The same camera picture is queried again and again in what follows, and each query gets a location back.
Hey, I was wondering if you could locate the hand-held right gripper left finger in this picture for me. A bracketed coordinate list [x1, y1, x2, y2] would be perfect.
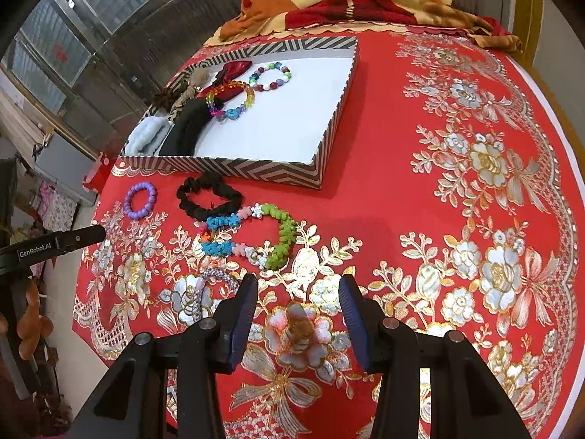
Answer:
[68, 273, 260, 439]

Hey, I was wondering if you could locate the yellow door frame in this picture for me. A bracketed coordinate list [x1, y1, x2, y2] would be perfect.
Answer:
[514, 0, 547, 69]

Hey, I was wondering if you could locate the rainbow crystal bead bracelet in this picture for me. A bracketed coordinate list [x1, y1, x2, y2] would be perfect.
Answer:
[205, 80, 257, 122]

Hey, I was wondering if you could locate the purple bead bracelet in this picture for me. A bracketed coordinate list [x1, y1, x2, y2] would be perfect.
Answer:
[124, 182, 157, 219]

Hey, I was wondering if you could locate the floral cloth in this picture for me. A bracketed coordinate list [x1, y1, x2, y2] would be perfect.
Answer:
[39, 180, 76, 232]

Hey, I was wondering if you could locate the multicoloured round bead bracelet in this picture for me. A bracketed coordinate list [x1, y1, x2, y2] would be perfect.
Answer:
[249, 61, 292, 92]

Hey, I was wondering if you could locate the light blue fluffy scrunchie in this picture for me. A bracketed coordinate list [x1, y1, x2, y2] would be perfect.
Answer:
[124, 116, 174, 156]

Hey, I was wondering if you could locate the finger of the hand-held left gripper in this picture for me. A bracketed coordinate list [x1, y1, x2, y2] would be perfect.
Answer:
[55, 225, 107, 254]

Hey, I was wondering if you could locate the large black scrunchie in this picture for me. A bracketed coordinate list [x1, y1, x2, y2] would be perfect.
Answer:
[159, 99, 215, 157]

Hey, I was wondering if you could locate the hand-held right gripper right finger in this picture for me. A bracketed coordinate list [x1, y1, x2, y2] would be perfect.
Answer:
[338, 273, 533, 439]

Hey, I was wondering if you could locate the red bow hair clip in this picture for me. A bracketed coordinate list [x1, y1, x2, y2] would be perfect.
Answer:
[199, 59, 252, 101]

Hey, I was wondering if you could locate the small amber bead bracelet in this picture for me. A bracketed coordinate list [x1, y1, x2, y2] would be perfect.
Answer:
[286, 313, 316, 348]

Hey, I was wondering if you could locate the beige patterned scrunchie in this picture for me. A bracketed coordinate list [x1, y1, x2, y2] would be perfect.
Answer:
[171, 68, 213, 122]

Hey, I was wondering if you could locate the grey cabinet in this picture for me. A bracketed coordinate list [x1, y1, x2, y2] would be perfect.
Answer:
[34, 135, 99, 204]

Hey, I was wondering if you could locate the orange red printed blanket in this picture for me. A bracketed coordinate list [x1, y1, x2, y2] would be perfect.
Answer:
[203, 0, 524, 53]

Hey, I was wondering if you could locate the braided cord bracelet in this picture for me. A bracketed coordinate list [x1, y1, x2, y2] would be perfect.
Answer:
[189, 265, 241, 323]

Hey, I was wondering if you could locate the black ruffled hair tie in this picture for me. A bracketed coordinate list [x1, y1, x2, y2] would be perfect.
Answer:
[177, 171, 244, 220]

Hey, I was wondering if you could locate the person's left hand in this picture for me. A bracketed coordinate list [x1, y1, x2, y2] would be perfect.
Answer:
[9, 279, 54, 362]

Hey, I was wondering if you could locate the turquoise green chip stone bracelet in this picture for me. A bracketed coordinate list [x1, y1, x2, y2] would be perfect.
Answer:
[196, 203, 298, 270]

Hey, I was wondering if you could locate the red floral tablecloth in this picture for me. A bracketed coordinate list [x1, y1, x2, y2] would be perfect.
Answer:
[73, 23, 579, 439]

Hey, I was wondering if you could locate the striped shallow cardboard box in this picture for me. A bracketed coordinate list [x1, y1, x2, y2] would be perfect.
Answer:
[120, 35, 359, 190]

